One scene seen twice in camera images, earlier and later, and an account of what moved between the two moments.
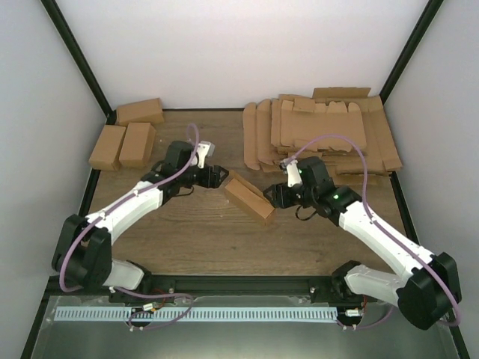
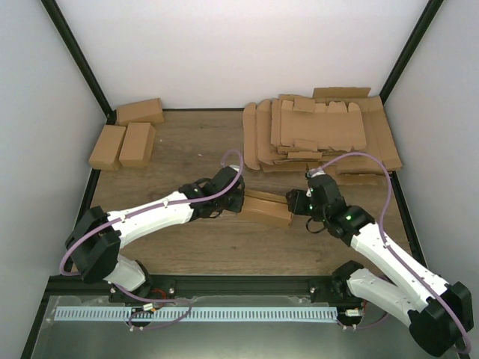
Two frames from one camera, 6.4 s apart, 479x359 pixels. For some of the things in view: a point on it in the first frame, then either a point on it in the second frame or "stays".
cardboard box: [105, 155] stays
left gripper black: [215, 182] → [236, 206]
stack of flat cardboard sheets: [278, 129] stays
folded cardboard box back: [147, 111] stays
